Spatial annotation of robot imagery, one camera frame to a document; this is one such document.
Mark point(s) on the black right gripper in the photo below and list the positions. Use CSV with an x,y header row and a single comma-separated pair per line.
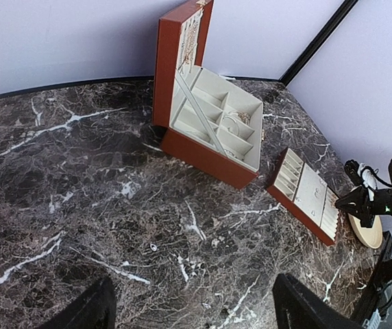
x,y
357,203

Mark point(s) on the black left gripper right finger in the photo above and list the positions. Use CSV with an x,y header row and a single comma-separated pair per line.
x,y
296,306

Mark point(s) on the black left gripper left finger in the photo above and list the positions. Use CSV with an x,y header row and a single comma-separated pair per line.
x,y
96,307

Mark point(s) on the red jewelry tray insert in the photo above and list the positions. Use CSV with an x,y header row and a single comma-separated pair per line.
x,y
303,192

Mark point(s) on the red wooden jewelry box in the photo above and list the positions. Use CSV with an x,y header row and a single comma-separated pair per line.
x,y
211,123

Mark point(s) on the beige round plate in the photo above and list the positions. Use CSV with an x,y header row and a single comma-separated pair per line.
x,y
369,237

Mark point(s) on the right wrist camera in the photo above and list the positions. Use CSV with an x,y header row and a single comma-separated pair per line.
x,y
361,174

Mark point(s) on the right black frame post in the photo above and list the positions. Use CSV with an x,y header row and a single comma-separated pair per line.
x,y
317,42

